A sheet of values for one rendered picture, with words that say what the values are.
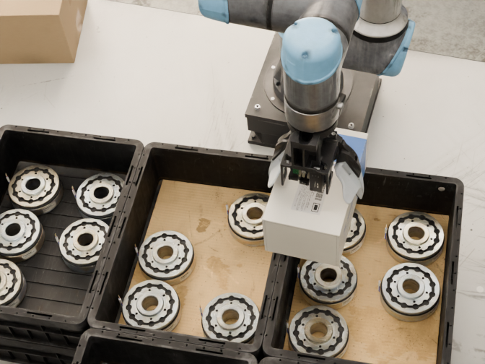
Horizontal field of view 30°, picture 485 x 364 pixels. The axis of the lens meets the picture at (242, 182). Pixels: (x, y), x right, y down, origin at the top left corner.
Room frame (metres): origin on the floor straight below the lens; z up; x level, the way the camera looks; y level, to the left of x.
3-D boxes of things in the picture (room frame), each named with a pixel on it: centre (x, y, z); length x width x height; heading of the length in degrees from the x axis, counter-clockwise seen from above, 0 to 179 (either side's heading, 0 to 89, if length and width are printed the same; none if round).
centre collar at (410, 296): (0.76, -0.27, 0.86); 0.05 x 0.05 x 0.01
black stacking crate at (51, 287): (0.96, 0.38, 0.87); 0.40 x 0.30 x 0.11; 163
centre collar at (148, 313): (0.79, 0.19, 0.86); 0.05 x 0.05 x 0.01
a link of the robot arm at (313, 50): (0.81, -0.11, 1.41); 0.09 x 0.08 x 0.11; 157
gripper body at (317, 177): (0.80, -0.10, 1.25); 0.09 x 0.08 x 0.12; 157
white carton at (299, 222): (0.83, -0.12, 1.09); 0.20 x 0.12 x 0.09; 157
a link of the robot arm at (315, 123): (0.80, -0.11, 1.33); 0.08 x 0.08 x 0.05
